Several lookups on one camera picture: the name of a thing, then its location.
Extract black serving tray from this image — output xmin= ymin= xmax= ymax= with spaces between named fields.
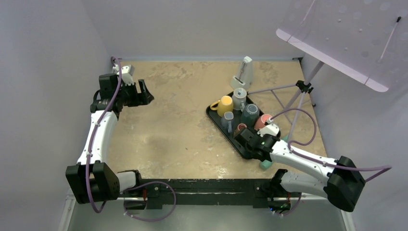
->
xmin=206 ymin=92 xmax=280 ymax=159

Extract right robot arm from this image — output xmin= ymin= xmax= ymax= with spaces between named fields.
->
xmin=234 ymin=125 xmax=366 ymax=212

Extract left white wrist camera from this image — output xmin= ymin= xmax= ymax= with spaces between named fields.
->
xmin=121 ymin=64 xmax=135 ymax=86

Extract light grey mug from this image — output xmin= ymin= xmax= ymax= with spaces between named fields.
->
xmin=232 ymin=88 xmax=247 ymax=112

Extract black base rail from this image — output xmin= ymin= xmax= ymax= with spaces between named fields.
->
xmin=122 ymin=179 xmax=300 ymax=212

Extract blue grey mug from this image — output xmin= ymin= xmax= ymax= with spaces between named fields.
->
xmin=221 ymin=111 xmax=234 ymax=134

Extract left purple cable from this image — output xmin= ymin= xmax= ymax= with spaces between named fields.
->
xmin=85 ymin=56 xmax=123 ymax=214

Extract teal bottle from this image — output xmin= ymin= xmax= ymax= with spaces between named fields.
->
xmin=260 ymin=134 xmax=289 ymax=170

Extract dark teal mug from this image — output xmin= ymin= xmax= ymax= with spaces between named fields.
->
xmin=240 ymin=103 xmax=259 ymax=127

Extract brown mug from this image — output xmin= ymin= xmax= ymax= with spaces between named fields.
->
xmin=236 ymin=123 xmax=247 ymax=132

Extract white metronome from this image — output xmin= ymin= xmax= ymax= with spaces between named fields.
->
xmin=230 ymin=56 xmax=254 ymax=90

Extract tripod stand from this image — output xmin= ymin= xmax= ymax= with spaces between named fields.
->
xmin=248 ymin=61 xmax=325 ymax=139

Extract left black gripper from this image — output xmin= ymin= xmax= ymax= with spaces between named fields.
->
xmin=115 ymin=79 xmax=153 ymax=107

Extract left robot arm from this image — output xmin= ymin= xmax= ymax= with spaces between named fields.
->
xmin=65 ymin=74 xmax=154 ymax=204

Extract yellow mug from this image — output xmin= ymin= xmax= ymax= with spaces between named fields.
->
xmin=210 ymin=95 xmax=233 ymax=117

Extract white perforated board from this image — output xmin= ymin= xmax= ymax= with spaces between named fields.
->
xmin=276 ymin=0 xmax=408 ymax=92

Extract pink mug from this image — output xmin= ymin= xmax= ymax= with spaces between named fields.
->
xmin=254 ymin=114 xmax=272 ymax=130

